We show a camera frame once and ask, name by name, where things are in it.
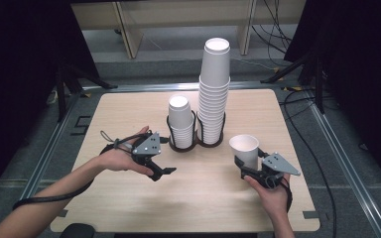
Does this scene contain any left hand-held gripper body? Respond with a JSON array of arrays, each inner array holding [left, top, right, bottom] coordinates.
[[131, 131, 163, 167]]

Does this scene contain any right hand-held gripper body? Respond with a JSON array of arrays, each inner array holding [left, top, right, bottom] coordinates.
[[241, 152, 302, 190]]

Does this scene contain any single white paper cup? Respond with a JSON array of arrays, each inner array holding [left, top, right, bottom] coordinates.
[[228, 134, 261, 172]]

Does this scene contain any black wire cup holder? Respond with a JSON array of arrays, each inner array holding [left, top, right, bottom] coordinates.
[[166, 110, 227, 154]]

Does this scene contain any stack of white paper cups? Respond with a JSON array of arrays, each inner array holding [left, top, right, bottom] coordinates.
[[196, 37, 231, 146], [167, 94, 196, 150]]

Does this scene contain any person's left hand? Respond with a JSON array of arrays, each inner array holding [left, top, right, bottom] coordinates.
[[96, 125, 155, 177]]

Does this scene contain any person's right hand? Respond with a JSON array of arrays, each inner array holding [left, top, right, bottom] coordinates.
[[243, 173, 294, 218]]

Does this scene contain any black metal stand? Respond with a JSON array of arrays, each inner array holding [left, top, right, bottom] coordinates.
[[55, 61, 119, 124], [260, 49, 327, 115]]

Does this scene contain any black rounded object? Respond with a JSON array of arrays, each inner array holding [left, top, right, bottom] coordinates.
[[59, 222, 96, 238]]

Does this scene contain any black curtain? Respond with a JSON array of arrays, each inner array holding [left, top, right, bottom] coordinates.
[[0, 0, 100, 203], [284, 0, 381, 186]]

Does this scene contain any pale desk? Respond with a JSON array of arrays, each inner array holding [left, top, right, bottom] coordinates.
[[70, 0, 307, 60]]

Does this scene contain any black floor cable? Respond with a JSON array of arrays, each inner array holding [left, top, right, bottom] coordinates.
[[278, 88, 339, 238]]

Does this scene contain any aluminium floor rail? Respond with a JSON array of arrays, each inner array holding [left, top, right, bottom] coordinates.
[[306, 91, 381, 238], [19, 88, 84, 200]]

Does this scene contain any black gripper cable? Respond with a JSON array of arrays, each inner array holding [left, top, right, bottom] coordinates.
[[12, 130, 162, 211]]

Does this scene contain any bundle of black cables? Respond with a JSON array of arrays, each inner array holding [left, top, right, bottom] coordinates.
[[251, 0, 294, 57]]

